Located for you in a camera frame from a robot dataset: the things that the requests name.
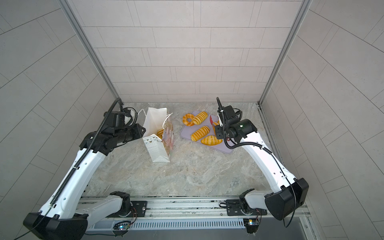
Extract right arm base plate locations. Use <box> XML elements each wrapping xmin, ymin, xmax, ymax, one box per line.
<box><xmin>220</xmin><ymin>200</ymin><xmax>268</xmax><ymax>216</ymax></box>

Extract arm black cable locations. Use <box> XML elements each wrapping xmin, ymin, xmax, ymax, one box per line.
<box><xmin>215</xmin><ymin>96</ymin><xmax>298</xmax><ymax>228</ymax></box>
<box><xmin>13</xmin><ymin>97</ymin><xmax>139</xmax><ymax>240</ymax></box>

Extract striped spiral fake bread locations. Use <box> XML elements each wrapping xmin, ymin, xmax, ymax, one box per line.
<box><xmin>191</xmin><ymin>126</ymin><xmax>210</xmax><ymax>142</ymax></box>

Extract red metal tongs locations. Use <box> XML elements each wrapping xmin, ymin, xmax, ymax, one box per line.
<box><xmin>210</xmin><ymin>116</ymin><xmax>220</xmax><ymax>126</ymax></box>

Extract circuit board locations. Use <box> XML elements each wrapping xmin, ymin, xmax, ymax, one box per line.
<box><xmin>113</xmin><ymin>221</ymin><xmax>132</xmax><ymax>231</ymax></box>
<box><xmin>243</xmin><ymin>219</ymin><xmax>260</xmax><ymax>234</ymax></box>

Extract left circuit board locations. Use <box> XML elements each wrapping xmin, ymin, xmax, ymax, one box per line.
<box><xmin>113</xmin><ymin>221</ymin><xmax>132</xmax><ymax>231</ymax></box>

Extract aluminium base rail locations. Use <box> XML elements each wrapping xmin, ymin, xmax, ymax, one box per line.
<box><xmin>58</xmin><ymin>194</ymin><xmax>311</xmax><ymax>223</ymax></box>

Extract white cartoon paper bag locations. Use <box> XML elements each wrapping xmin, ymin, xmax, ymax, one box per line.
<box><xmin>143</xmin><ymin>107</ymin><xmax>174</xmax><ymax>163</ymax></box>

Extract ring shaped fake bread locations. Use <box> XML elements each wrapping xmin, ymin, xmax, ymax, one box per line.
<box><xmin>183</xmin><ymin>114</ymin><xmax>195</xmax><ymax>127</ymax></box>

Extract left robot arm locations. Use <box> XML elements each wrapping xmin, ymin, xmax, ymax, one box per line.
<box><xmin>23</xmin><ymin>124</ymin><xmax>146</xmax><ymax>240</ymax></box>

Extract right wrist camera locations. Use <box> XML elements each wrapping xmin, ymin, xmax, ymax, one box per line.
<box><xmin>218</xmin><ymin>105</ymin><xmax>243</xmax><ymax>125</ymax></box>

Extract twisted fake bread top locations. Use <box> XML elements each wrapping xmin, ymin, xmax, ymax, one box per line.
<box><xmin>156</xmin><ymin>129</ymin><xmax>164</xmax><ymax>140</ymax></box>

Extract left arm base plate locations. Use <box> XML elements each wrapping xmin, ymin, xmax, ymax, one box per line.
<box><xmin>107</xmin><ymin>201</ymin><xmax>148</xmax><ymax>218</ymax></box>

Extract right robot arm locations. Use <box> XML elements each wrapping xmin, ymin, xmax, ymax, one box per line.
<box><xmin>215</xmin><ymin>118</ymin><xmax>309</xmax><ymax>221</ymax></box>

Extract lilac plastic tray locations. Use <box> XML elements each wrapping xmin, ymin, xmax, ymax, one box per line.
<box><xmin>180</xmin><ymin>111</ymin><xmax>233</xmax><ymax>154</ymax></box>

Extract right circuit board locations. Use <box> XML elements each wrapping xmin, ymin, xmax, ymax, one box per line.
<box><xmin>243</xmin><ymin>219</ymin><xmax>260</xmax><ymax>234</ymax></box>

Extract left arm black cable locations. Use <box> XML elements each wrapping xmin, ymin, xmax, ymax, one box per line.
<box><xmin>13</xmin><ymin>97</ymin><xmax>139</xmax><ymax>240</ymax></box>

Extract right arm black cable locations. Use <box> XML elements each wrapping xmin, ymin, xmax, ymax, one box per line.
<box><xmin>215</xmin><ymin>96</ymin><xmax>298</xmax><ymax>228</ymax></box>

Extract fake croissant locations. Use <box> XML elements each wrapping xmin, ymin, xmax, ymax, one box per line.
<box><xmin>201</xmin><ymin>135</ymin><xmax>223</xmax><ymax>146</ymax></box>

